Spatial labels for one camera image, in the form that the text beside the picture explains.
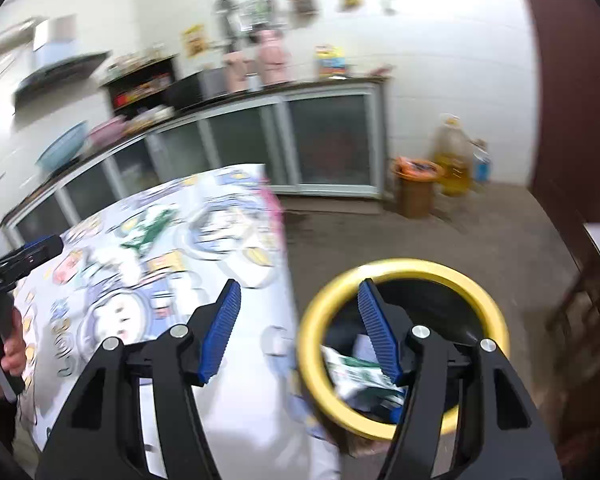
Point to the person's left hand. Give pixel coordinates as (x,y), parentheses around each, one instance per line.
(14,347)

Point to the row of small jars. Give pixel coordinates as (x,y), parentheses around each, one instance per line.
(142,89)

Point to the cartoon printed blanket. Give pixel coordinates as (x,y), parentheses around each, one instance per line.
(130,310)

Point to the row of spice bottles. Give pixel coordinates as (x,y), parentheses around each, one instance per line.
(140,60)

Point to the black range hood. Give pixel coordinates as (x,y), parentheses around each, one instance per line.
(55,72)

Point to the black microwave oven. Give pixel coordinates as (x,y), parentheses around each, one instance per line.
(195,89)

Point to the black trash bin yellow rim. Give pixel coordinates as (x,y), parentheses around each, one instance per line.
(430,267)

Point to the green leaf print packet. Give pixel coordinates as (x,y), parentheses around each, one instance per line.
(150,227)

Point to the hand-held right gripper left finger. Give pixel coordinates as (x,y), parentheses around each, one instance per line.
(220,330)

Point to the blue plastic basket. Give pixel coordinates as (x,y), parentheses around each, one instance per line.
(62,147)

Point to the yellow wall poster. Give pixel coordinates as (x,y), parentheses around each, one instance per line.
(195,41)

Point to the small blue label bottle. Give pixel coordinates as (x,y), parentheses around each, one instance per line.
(481,165)

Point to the pink plastic basin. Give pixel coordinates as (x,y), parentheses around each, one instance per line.
(107,132)

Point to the hanging kitchen utensils rack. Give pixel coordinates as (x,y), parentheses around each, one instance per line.
(252,12)

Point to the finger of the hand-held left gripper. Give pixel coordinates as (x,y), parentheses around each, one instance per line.
(42,249)

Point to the pink thermos flask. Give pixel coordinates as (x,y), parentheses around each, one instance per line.
(274,60)

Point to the yellow blue detergent bottle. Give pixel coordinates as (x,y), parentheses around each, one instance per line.
(330,62)

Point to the large cooking oil bottle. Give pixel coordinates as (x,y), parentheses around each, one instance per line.
(452,160)

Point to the clear bag of food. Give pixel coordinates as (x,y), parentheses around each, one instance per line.
(150,116)

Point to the brown wooden door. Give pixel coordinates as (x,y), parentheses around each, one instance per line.
(575,110)

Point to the metal chopstick holder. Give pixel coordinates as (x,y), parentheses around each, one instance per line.
(301,1)

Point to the kitchen counter cabinet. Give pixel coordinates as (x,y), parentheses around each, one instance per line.
(330,140)

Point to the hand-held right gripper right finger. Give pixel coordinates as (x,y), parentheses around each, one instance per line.
(380,330)

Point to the dark wooden spice shelf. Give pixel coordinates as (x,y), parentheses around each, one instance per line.
(167,67)

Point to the brown bin with orange bag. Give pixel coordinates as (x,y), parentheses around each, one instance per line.
(416,190)

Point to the green white packet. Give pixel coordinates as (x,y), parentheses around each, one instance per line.
(350,365)

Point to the dark wooden chair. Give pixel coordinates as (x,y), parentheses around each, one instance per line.
(590,305)

